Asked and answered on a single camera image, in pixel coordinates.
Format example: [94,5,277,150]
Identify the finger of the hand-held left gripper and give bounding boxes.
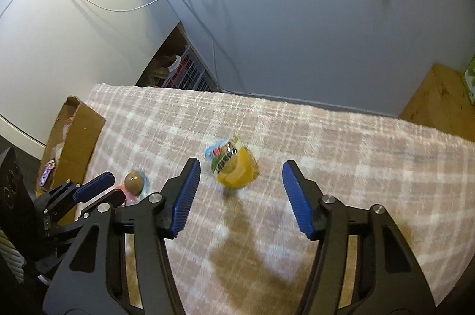
[35,172,115,225]
[50,190,127,231]

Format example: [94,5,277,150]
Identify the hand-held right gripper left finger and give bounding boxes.
[42,157,201,315]

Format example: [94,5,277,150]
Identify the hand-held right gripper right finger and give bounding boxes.
[282,160,436,315]

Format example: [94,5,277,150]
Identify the brown chocolate bar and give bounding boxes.
[39,159,57,188]

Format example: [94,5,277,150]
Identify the cardboard box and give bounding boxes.
[35,96,107,227]

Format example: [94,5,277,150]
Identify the yellow jelly cup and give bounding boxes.
[205,136,260,188]

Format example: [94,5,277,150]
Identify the checked beige blanket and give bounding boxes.
[83,83,475,315]

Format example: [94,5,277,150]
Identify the grey plastic basket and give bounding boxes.
[169,46,220,93]

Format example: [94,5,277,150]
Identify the white cabinet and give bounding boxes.
[0,0,183,155]

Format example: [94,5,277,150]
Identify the wooden stool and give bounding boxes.
[399,63,475,143]

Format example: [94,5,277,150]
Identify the green patterned packet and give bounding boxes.
[462,55,475,98]

